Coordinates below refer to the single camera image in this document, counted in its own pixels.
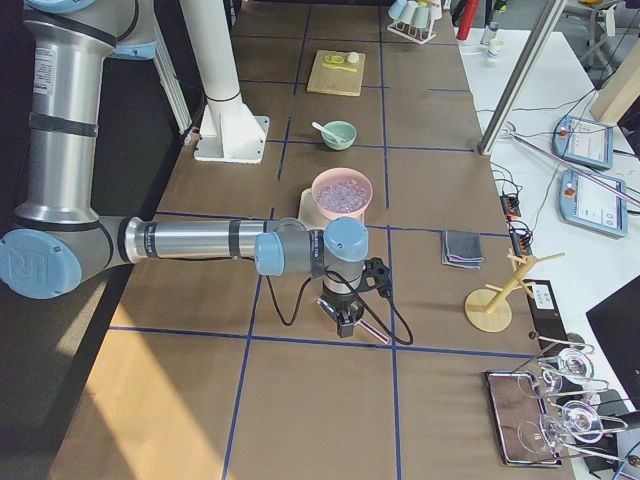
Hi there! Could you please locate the yellow plastic knife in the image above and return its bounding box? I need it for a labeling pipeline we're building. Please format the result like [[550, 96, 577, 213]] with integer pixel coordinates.
[[321, 62, 358, 73]]

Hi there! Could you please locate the folded grey cloth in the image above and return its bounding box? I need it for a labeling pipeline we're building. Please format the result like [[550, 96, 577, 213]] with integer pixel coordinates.
[[441, 230, 485, 270]]

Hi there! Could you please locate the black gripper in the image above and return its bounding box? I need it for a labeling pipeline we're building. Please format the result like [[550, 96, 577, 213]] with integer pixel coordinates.
[[319, 285, 364, 338]]

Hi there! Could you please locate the mint green bowl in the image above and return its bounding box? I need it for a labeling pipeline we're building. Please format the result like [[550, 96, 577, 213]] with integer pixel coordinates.
[[320, 120, 357, 151]]

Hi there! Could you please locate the white plastic spoon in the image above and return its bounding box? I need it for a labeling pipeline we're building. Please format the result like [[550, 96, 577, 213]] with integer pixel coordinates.
[[311, 121, 341, 142]]

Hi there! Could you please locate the light blue cup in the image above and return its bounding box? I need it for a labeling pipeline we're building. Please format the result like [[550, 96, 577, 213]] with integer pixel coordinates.
[[388, 0, 407, 20]]

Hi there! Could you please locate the wooden mug tree stand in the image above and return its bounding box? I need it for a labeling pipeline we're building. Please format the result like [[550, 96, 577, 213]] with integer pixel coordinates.
[[464, 249, 565, 333]]

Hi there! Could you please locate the black glass rack tray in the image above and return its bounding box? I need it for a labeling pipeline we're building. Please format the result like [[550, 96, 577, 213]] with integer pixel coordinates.
[[484, 370, 563, 468]]

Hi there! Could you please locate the white cup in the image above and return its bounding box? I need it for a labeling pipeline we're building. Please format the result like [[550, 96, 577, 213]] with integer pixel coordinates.
[[398, 0, 418, 24]]

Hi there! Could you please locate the wine glass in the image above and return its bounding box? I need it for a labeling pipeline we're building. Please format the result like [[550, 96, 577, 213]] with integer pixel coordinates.
[[537, 348, 597, 398], [516, 400, 628, 460]]

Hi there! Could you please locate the paper cup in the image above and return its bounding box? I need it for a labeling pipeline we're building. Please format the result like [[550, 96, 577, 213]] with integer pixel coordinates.
[[486, 38, 504, 62]]

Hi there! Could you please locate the far blue teach pendant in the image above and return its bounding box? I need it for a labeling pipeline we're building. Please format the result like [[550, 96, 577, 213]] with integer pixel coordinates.
[[553, 116, 613, 171]]

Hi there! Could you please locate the upper lemon slice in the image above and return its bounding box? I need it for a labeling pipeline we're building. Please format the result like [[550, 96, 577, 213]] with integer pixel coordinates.
[[324, 55, 344, 64]]

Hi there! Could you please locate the blue teach pendant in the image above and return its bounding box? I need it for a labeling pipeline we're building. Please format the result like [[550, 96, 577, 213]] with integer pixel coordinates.
[[559, 170, 628, 238], [553, 116, 613, 171]]

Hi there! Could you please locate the aluminium frame post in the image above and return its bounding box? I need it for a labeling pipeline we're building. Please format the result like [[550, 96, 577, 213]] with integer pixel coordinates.
[[478, 0, 567, 156]]

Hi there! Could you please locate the wire cup rack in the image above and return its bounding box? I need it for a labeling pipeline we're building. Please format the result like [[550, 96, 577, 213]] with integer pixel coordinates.
[[386, 18, 436, 45]]

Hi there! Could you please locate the white steamed bun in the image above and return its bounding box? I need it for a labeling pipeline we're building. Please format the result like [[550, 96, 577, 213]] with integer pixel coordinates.
[[346, 52, 360, 65]]

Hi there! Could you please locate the steel ice scoop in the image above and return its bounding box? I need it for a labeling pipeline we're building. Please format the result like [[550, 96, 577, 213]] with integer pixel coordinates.
[[317, 295, 390, 345]]

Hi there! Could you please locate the near blue teach pendant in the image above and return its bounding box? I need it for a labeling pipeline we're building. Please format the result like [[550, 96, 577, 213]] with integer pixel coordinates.
[[559, 170, 628, 238]]

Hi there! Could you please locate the black power strip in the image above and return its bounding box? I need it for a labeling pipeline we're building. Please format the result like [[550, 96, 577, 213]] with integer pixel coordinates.
[[500, 193, 521, 220]]

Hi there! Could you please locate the white camera mast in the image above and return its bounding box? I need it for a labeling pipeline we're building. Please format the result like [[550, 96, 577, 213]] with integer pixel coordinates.
[[180, 0, 270, 164]]

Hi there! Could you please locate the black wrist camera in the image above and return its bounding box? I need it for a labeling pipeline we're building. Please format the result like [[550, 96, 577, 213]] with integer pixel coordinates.
[[357, 257, 393, 299]]

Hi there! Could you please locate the bamboo cutting board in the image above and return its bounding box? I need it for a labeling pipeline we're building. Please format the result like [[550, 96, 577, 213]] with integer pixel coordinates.
[[306, 50, 366, 97]]

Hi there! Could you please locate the mint green cup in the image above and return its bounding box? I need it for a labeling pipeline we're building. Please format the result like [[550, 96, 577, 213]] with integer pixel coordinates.
[[411, 4, 429, 30]]

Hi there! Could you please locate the pink bowl of ice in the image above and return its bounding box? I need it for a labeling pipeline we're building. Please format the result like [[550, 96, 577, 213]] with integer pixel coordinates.
[[311, 167, 374, 220]]

